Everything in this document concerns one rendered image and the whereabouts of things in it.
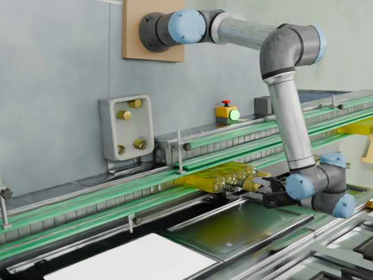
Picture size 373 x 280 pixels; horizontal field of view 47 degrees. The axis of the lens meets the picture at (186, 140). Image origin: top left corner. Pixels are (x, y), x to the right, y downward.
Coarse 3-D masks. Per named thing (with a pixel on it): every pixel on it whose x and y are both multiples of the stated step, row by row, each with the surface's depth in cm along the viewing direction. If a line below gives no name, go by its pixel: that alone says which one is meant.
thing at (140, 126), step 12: (144, 96) 159; (120, 108) 161; (132, 108) 165; (144, 108) 163; (120, 120) 162; (132, 120) 165; (144, 120) 164; (120, 132) 162; (132, 132) 166; (144, 132) 166; (120, 144) 163; (132, 144) 167; (120, 156) 157; (132, 156) 159
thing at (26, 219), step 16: (272, 144) 196; (224, 160) 175; (160, 176) 159; (176, 176) 157; (96, 192) 145; (112, 192) 145; (128, 192) 144; (48, 208) 132; (64, 208) 131; (80, 208) 133; (0, 224) 123; (16, 224) 121
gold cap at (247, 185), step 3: (243, 183) 154; (246, 183) 153; (249, 183) 152; (252, 183) 152; (255, 183) 152; (243, 186) 154; (246, 186) 153; (249, 186) 152; (252, 186) 151; (255, 186) 152; (246, 189) 154; (249, 189) 152; (252, 189) 151; (255, 189) 152
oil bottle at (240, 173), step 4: (220, 164) 175; (220, 168) 169; (224, 168) 169; (228, 168) 169; (232, 168) 168; (236, 168) 168; (236, 172) 163; (240, 172) 163; (244, 172) 164; (236, 176) 162; (240, 176) 162
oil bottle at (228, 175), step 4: (208, 168) 169; (212, 168) 169; (216, 168) 168; (208, 172) 165; (212, 172) 164; (216, 172) 163; (220, 172) 163; (224, 172) 162; (228, 172) 162; (232, 172) 162; (224, 176) 159; (228, 176) 159; (232, 176) 159; (228, 180) 158
